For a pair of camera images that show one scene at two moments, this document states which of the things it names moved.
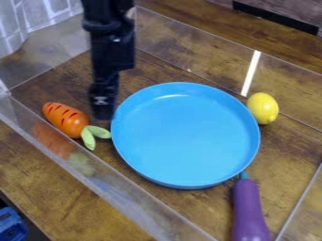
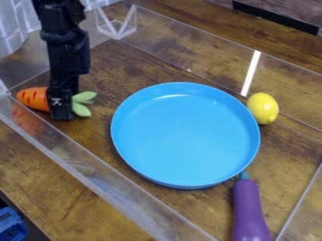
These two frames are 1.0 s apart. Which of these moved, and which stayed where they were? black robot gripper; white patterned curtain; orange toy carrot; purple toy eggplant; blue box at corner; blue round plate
Moved: orange toy carrot; black robot gripper
Stayed: purple toy eggplant; blue round plate; white patterned curtain; blue box at corner
